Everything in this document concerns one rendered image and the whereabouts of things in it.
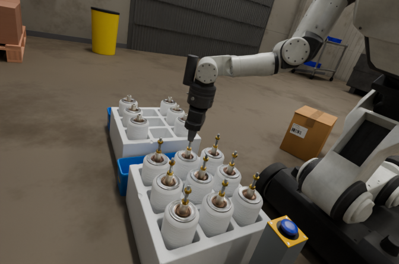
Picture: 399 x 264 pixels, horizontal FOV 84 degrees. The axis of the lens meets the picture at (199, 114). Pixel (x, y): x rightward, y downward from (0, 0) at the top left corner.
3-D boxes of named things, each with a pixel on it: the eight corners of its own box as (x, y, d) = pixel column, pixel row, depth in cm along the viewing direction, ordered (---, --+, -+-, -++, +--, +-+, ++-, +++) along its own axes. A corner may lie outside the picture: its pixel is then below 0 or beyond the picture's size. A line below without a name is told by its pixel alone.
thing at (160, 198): (149, 209, 80) (157, 169, 73) (176, 214, 80) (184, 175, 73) (142, 232, 71) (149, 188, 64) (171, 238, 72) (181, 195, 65)
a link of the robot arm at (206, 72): (214, 91, 78) (222, 59, 74) (215, 101, 69) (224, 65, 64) (183, 85, 78) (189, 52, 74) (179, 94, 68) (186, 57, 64)
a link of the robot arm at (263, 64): (237, 77, 76) (295, 72, 74) (241, 79, 66) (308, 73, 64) (236, 44, 73) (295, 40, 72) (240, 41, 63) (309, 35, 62)
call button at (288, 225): (286, 222, 56) (289, 216, 55) (298, 236, 53) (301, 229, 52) (275, 226, 54) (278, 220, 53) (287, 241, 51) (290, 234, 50)
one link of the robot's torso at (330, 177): (301, 191, 83) (385, 95, 80) (347, 230, 69) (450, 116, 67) (286, 180, 73) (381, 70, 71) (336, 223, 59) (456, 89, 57)
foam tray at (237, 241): (206, 185, 109) (215, 155, 102) (257, 260, 78) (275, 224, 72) (125, 200, 90) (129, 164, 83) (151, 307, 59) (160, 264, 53)
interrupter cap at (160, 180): (158, 172, 72) (159, 170, 72) (181, 177, 73) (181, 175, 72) (153, 188, 65) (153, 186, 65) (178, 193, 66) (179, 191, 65)
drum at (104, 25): (112, 51, 353) (114, 10, 331) (120, 56, 328) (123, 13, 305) (86, 48, 330) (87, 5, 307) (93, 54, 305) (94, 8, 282)
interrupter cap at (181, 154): (187, 149, 89) (188, 148, 89) (200, 159, 84) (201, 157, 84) (173, 153, 84) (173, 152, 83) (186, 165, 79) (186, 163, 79)
